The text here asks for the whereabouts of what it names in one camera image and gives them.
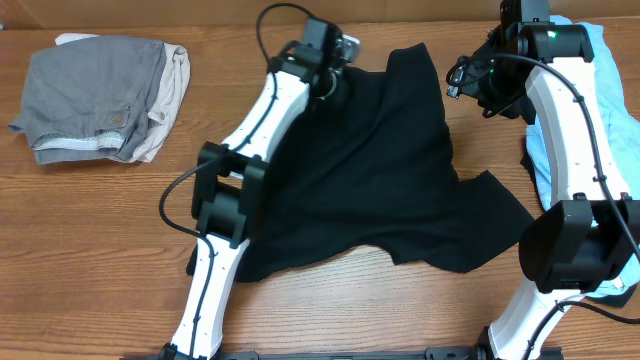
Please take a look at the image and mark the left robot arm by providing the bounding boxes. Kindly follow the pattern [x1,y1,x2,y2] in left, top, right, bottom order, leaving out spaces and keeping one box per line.
[158,16,360,359]

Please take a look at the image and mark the black t-shirt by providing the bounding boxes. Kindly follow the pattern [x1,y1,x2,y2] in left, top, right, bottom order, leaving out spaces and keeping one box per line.
[236,44,532,282]

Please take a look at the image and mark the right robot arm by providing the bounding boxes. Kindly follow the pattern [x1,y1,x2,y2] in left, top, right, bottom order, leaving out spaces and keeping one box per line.
[446,0,639,359]

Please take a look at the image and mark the light blue t-shirt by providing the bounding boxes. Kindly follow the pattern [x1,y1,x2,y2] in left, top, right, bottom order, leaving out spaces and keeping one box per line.
[521,22,639,308]

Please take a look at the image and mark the grey folded shorts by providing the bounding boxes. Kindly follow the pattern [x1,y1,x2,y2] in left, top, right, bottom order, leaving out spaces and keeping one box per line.
[9,35,166,165]

